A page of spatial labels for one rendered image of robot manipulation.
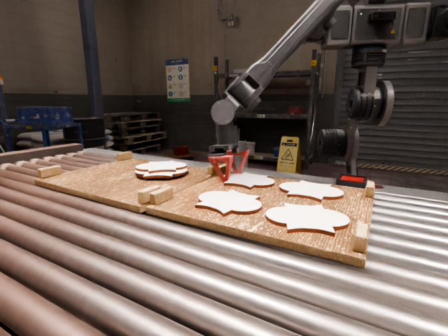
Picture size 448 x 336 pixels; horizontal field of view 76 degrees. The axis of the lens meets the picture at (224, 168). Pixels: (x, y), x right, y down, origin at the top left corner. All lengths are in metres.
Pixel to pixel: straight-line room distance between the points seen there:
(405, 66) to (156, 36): 4.86
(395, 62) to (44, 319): 5.29
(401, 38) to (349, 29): 0.21
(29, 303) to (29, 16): 5.90
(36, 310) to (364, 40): 1.36
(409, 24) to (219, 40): 4.95
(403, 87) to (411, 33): 3.91
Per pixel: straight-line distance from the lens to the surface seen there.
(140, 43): 7.34
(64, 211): 0.71
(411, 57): 5.39
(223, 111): 0.67
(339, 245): 0.48
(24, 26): 6.12
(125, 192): 0.72
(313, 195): 0.66
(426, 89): 5.43
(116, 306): 0.38
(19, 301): 0.44
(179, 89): 6.58
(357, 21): 1.42
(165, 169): 0.81
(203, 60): 6.30
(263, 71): 0.75
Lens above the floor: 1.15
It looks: 13 degrees down
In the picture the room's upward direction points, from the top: straight up
